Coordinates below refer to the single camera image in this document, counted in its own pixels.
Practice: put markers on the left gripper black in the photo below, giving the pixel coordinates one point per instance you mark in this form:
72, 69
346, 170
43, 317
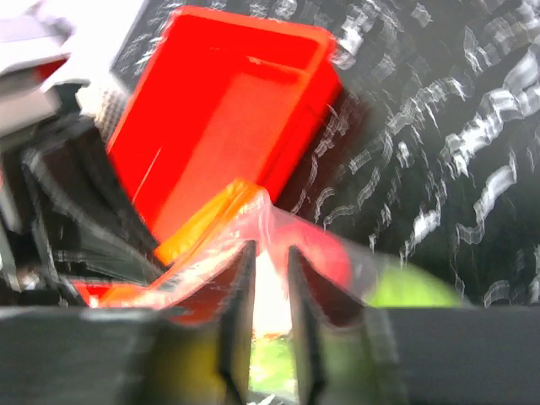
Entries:
58, 183

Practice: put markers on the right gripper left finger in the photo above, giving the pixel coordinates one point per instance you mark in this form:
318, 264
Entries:
206, 354

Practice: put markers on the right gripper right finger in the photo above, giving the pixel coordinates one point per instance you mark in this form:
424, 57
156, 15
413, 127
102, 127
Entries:
345, 353

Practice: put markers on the clear zip top bag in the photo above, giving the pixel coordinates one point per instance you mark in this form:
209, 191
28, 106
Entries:
198, 248

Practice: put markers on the red fake apple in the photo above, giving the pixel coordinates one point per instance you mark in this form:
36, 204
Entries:
325, 251

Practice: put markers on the green fake lime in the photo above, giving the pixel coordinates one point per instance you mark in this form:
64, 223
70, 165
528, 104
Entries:
410, 286

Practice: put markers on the red plastic tray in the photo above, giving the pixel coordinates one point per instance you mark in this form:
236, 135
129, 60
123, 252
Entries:
224, 96

